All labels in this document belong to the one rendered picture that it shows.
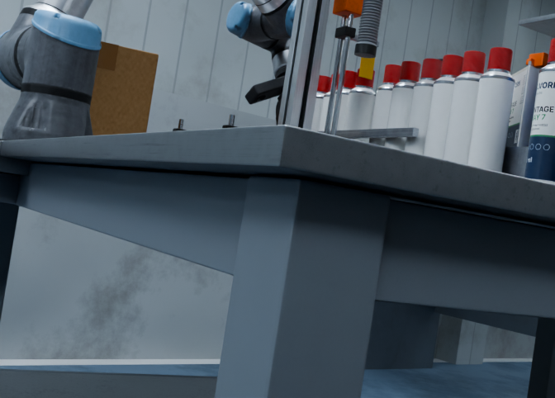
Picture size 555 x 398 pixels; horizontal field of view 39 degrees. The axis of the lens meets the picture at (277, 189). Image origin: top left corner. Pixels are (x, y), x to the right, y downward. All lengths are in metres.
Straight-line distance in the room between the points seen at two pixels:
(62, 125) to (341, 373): 0.95
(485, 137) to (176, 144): 0.76
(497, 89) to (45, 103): 0.71
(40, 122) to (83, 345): 2.51
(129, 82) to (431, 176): 1.48
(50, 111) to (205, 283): 2.79
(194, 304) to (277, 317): 3.61
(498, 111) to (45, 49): 0.73
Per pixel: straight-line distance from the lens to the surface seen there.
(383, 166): 0.39
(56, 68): 1.33
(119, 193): 0.69
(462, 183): 0.42
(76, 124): 1.33
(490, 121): 1.18
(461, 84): 1.23
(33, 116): 1.33
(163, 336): 3.95
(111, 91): 1.83
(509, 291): 0.51
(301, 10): 1.41
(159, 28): 3.83
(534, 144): 1.10
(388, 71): 1.41
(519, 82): 1.25
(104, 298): 3.74
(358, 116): 1.44
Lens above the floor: 0.79
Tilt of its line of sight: 2 degrees up
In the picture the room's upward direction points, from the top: 9 degrees clockwise
